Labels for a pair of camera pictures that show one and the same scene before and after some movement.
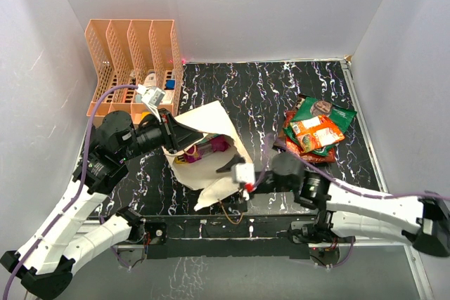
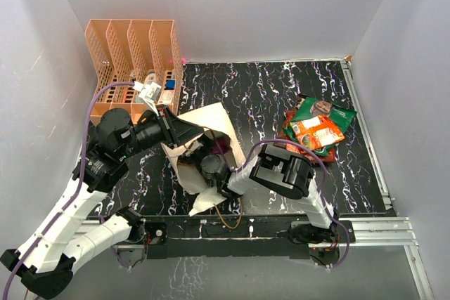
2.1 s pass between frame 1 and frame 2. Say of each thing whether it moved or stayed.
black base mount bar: stayed
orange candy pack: stayed
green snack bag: stayed
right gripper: moved
